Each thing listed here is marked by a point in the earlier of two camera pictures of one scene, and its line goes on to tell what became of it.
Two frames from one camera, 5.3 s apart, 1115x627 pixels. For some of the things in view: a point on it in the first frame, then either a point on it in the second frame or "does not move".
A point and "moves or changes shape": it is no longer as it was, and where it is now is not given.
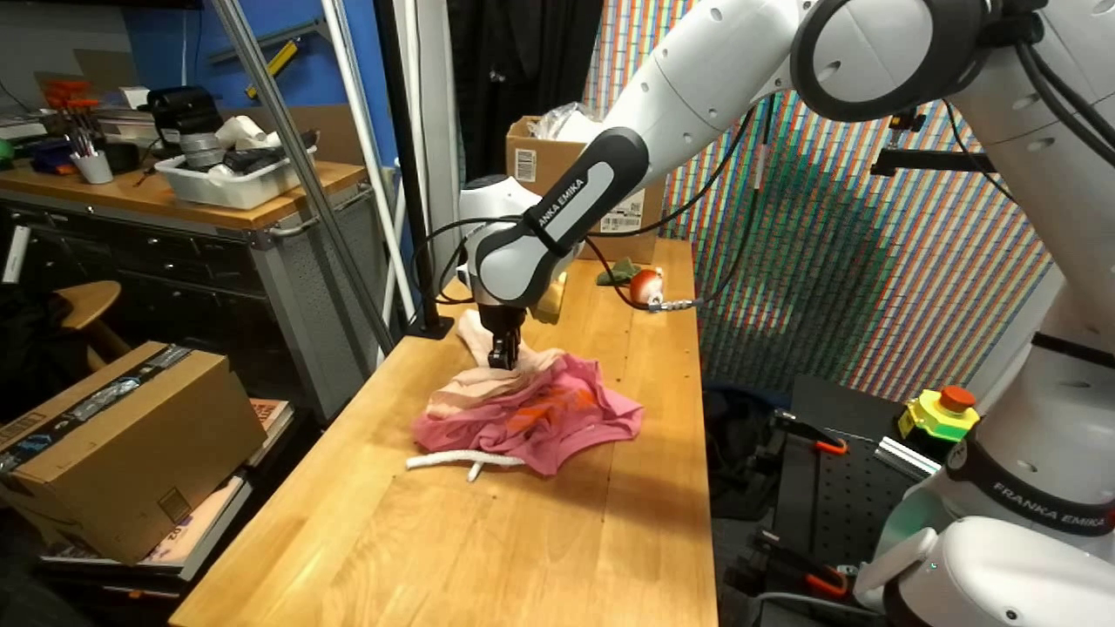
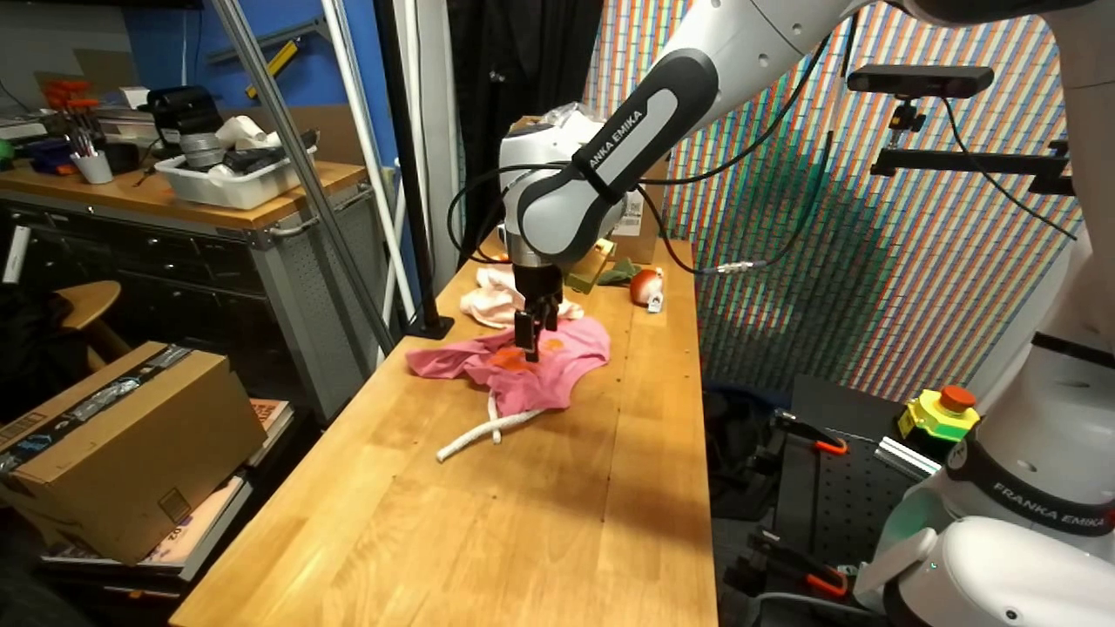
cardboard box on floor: [132, 450] does not move
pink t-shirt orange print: [558, 410] to [514, 383]
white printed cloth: [485, 383] moves or changes shape
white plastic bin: [246, 187] does not move
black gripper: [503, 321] to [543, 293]
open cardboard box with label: [635, 222] does not move
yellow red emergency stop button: [941, 412] does not move
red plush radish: [643, 285] does not move
